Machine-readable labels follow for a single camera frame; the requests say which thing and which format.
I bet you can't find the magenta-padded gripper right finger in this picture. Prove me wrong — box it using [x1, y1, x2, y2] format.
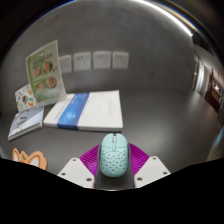
[114, 142, 172, 191]

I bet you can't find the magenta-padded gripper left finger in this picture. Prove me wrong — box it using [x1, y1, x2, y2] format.
[57, 143, 115, 191]

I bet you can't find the mint green perforated computer mouse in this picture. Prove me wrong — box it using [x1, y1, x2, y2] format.
[99, 132, 130, 178]

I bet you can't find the white book with blue stripe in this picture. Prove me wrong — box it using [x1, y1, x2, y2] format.
[43, 89, 124, 132]

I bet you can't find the grey thin booklet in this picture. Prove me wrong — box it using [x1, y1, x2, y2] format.
[7, 105, 45, 141]

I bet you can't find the small white patterned card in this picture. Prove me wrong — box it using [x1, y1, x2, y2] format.
[14, 83, 38, 114]

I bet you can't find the green food leaflet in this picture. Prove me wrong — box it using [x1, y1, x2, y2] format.
[25, 39, 68, 108]

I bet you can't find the white wall socket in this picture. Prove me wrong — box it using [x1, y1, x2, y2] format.
[92, 50, 112, 70]
[58, 54, 73, 74]
[112, 51, 130, 70]
[73, 51, 92, 72]

